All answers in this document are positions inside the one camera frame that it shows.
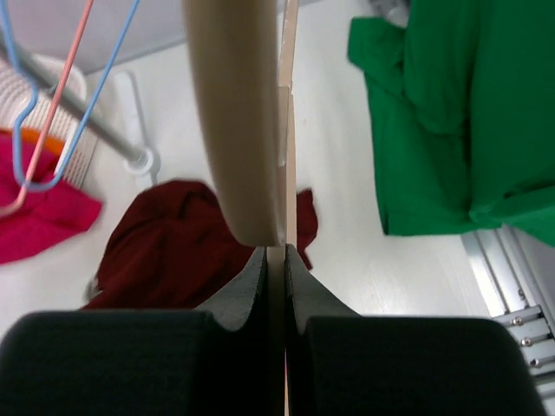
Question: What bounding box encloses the silver clothes rack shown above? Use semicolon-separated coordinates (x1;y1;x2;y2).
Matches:
1;40;160;190

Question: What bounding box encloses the white perforated plastic basket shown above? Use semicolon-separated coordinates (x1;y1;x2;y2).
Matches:
1;55;97;189

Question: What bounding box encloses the pink wire hanger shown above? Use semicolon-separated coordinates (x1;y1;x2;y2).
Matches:
1;0;95;217

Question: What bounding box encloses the green t shirt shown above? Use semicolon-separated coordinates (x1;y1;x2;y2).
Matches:
348;1;554;244

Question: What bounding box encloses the aluminium side rail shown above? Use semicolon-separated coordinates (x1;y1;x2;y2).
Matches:
461;226;554;415

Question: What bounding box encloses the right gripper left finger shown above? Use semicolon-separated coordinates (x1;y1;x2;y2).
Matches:
1;248;268;415

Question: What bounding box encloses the pink t shirt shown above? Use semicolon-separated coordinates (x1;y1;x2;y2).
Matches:
1;129;102;264

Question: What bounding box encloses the blue wire hanger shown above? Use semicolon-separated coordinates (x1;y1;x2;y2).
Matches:
1;2;153;198

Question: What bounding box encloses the orange t shirt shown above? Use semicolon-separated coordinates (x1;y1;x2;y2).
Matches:
20;127;65;154

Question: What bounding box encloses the maroon t shirt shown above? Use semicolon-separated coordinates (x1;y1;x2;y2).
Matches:
80;179;318;311

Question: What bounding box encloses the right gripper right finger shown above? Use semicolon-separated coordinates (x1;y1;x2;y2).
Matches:
285;246;545;415

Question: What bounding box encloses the beige wooden hanger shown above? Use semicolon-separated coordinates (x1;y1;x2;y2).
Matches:
183;1;299;415

